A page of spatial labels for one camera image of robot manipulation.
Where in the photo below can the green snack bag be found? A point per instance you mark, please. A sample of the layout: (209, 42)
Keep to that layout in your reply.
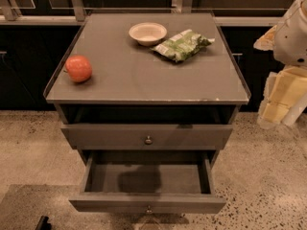
(183, 45)

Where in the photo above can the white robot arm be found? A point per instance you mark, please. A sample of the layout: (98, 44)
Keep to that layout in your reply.
(288, 38)

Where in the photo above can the black object at floor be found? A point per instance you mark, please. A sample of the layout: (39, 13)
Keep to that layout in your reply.
(43, 224)

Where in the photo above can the red apple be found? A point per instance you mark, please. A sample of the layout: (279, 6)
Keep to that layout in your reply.
(78, 68)

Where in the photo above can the grey drawer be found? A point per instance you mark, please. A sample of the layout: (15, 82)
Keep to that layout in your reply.
(146, 137)
(159, 182)

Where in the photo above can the grey top drawer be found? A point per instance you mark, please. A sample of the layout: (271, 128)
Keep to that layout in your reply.
(146, 137)

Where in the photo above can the white paper bowl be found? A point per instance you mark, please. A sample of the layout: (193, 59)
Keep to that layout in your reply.
(148, 33)

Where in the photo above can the padded gripper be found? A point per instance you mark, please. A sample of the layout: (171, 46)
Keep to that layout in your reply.
(292, 43)

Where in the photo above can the metal railing frame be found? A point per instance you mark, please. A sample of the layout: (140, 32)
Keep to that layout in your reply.
(73, 12)

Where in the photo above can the grey drawer cabinet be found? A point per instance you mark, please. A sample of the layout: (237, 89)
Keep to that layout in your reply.
(131, 84)

